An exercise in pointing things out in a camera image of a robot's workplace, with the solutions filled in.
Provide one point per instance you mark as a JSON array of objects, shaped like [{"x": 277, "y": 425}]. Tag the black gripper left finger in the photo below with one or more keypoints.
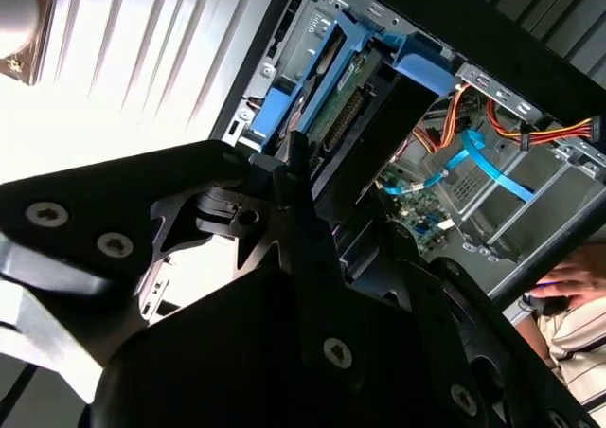
[{"x": 94, "y": 196}]

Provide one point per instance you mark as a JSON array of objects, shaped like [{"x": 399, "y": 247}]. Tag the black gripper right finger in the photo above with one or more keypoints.
[{"x": 435, "y": 314}]

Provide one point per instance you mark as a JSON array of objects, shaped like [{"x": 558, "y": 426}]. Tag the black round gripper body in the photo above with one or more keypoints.
[{"x": 213, "y": 366}]

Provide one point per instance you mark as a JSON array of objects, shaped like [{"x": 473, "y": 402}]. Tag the person's bare hand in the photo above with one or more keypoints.
[{"x": 577, "y": 281}]

